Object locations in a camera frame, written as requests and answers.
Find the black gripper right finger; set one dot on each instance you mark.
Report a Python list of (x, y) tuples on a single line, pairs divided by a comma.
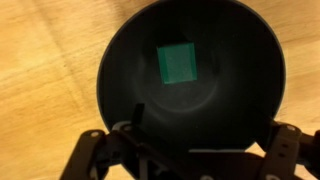
[(286, 150)]

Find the black bowl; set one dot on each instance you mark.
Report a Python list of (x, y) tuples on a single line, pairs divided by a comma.
[(216, 110)]

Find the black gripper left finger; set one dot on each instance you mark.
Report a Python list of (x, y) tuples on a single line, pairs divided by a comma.
[(96, 153)]

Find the green block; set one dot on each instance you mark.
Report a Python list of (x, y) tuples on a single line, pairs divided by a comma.
[(176, 63)]

